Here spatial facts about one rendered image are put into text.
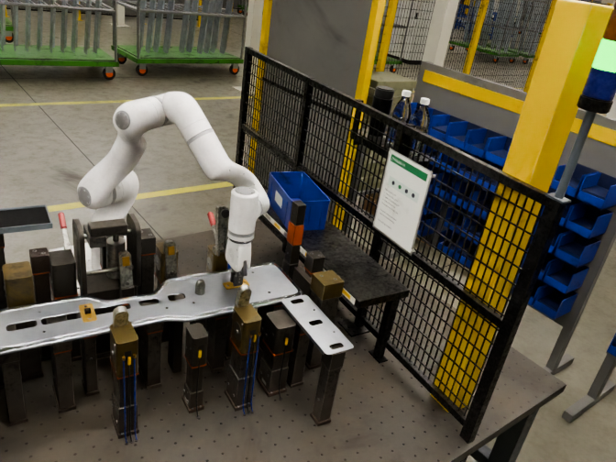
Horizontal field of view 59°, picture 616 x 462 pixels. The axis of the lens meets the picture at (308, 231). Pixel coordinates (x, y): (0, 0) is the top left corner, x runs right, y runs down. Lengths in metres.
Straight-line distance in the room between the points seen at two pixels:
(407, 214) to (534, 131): 0.53
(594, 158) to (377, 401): 1.81
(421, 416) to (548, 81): 1.11
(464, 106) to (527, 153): 1.99
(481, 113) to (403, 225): 1.69
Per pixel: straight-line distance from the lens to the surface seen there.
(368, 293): 1.85
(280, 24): 4.48
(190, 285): 1.82
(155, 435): 1.76
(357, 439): 1.81
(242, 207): 1.65
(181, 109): 1.70
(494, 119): 3.43
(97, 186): 2.02
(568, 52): 1.53
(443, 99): 3.65
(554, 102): 1.54
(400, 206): 1.90
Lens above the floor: 2.01
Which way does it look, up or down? 27 degrees down
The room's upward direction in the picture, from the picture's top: 9 degrees clockwise
